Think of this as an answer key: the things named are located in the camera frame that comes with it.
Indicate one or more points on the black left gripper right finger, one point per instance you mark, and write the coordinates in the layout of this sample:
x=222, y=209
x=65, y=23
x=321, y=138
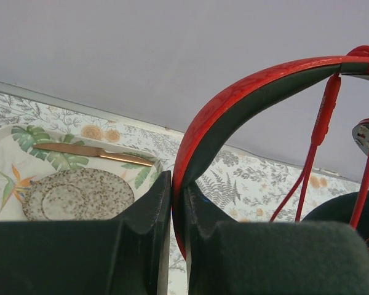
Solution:
x=321, y=254

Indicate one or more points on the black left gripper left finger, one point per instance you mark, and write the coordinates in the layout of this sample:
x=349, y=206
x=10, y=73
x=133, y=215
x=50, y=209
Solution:
x=128, y=254

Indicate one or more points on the floral patterned table mat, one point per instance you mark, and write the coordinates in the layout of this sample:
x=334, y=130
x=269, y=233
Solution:
x=197, y=165

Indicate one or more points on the speckled ceramic saucer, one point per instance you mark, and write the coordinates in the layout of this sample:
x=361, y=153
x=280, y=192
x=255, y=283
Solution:
x=74, y=195

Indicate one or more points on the copper coloured knife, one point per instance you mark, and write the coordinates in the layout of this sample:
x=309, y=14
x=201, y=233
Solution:
x=90, y=151

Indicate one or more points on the floral leaf print tray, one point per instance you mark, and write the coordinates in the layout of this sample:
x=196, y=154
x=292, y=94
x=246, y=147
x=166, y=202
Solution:
x=21, y=165

